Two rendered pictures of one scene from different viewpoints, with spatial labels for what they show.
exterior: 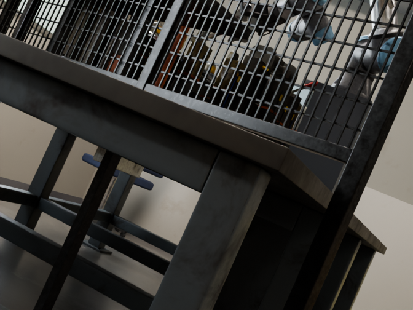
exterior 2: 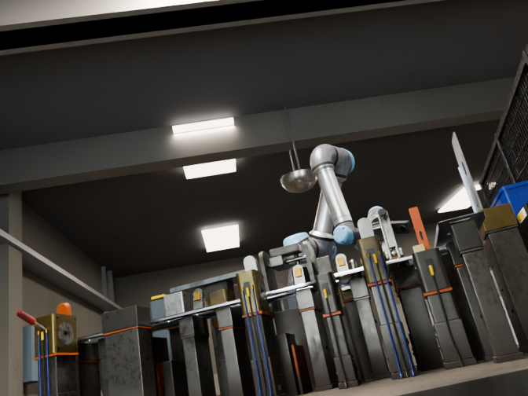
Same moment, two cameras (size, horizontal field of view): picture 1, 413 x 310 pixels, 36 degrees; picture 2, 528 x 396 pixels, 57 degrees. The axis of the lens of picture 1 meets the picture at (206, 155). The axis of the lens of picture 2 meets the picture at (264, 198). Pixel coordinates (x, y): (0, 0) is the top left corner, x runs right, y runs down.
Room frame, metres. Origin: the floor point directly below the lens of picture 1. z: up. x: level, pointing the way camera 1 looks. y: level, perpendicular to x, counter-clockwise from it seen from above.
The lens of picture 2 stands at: (3.36, 1.42, 0.75)
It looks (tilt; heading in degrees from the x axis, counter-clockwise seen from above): 21 degrees up; 242
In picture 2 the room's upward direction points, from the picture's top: 11 degrees counter-clockwise
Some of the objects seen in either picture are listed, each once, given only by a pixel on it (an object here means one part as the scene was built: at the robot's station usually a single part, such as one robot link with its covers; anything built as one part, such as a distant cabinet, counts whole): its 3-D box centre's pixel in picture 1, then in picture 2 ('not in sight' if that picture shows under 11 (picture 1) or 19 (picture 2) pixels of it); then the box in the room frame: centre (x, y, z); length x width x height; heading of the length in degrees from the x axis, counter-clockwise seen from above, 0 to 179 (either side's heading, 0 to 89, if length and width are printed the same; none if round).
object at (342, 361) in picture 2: not in sight; (336, 329); (2.64, 0.31, 0.84); 0.10 x 0.05 x 0.29; 49
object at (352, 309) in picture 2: (219, 108); (357, 320); (2.37, 0.03, 0.88); 0.11 x 0.07 x 0.37; 49
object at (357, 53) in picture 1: (367, 56); (298, 249); (2.29, -0.39, 1.27); 0.13 x 0.12 x 0.14; 18
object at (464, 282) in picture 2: not in sight; (474, 298); (2.39, 0.55, 0.84); 0.05 x 0.05 x 0.29; 49
